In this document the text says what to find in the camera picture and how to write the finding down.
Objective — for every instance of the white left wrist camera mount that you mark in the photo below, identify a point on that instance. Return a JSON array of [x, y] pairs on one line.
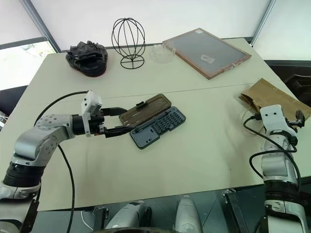
[[91, 103]]

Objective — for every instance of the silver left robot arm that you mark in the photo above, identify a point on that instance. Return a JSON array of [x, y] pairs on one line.
[[36, 138]]

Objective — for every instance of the small clear plastic packet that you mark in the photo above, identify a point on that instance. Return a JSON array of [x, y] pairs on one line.
[[208, 59]]

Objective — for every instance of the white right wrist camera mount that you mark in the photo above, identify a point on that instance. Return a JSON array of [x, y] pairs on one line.
[[271, 116]]

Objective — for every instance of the crumpled black cap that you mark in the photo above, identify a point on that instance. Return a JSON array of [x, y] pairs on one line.
[[87, 59]]

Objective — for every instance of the silver rounded robot leg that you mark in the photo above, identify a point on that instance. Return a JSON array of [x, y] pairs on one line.
[[128, 217], [188, 214]]

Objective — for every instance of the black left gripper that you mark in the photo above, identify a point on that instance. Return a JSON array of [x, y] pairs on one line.
[[98, 125]]

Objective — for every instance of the clear round plastic dish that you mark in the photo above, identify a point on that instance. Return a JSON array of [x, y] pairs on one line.
[[250, 114]]

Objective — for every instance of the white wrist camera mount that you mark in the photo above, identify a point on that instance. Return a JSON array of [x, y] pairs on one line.
[[271, 116], [91, 103]]

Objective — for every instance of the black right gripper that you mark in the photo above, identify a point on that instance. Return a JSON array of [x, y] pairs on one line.
[[290, 125]]

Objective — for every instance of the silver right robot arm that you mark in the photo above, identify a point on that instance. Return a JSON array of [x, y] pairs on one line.
[[277, 167]]

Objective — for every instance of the wooden framed grey tray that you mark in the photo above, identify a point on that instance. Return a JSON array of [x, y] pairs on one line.
[[206, 52]]

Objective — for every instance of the small black clip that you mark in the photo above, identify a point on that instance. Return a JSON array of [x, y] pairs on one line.
[[141, 104]]

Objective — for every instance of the clear glass bowl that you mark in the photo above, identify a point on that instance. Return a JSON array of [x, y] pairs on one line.
[[161, 54]]

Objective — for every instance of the open screwdriver bit case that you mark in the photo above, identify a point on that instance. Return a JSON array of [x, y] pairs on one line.
[[155, 126]]

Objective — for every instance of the black metal table bracket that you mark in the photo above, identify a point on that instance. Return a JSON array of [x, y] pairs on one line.
[[234, 211]]

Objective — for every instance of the brown paper bag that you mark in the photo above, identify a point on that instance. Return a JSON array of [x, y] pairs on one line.
[[269, 95]]

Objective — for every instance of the dark grey window frame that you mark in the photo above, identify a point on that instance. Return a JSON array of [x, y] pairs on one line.
[[40, 25]]

